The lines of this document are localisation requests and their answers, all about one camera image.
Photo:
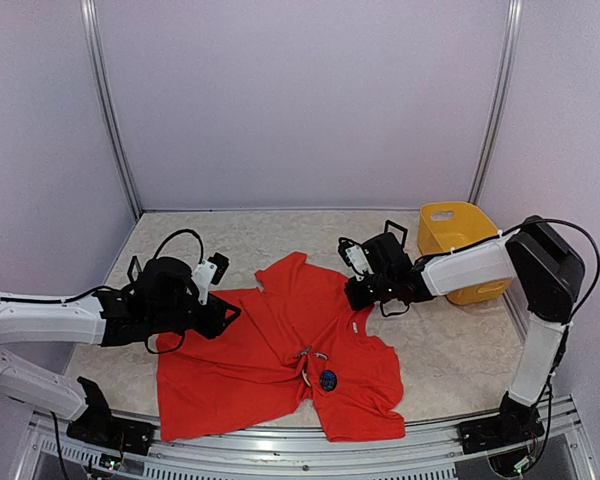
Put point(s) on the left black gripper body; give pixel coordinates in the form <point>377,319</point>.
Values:
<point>207,328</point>

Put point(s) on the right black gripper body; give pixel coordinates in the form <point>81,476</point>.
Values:
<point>361,300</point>

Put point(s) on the black case with yellow brooch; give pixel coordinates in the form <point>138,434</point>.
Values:
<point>398,230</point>

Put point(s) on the black case with teal brooch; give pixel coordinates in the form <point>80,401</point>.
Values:
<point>134,270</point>

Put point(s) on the red t-shirt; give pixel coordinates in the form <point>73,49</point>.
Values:
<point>250,374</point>

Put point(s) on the yellow plastic basket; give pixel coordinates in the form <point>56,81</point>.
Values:
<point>447,225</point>

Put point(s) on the yellow sunflower brooch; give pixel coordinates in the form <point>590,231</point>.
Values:
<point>306,378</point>

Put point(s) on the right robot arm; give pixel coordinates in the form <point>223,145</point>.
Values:
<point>533,253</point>

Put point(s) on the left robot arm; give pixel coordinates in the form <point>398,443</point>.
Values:
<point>165,295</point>

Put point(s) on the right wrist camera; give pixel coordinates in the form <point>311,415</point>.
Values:
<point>353,254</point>

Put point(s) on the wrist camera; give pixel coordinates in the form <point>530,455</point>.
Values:
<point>207,273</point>
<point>353,254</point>

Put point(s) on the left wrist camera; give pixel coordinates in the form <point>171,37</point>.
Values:
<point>207,273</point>

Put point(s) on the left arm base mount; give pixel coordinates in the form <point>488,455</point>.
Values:
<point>120,434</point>

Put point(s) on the front aluminium rail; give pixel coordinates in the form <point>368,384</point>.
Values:
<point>430,450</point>

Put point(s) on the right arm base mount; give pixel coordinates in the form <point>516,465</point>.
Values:
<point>493,432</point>

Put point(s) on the right aluminium frame post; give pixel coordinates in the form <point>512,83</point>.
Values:
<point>498,103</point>

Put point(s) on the aluminium frame post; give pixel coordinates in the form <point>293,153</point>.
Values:
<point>498,103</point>
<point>95,49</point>

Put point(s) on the left aluminium frame post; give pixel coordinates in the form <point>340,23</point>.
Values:
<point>95,49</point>

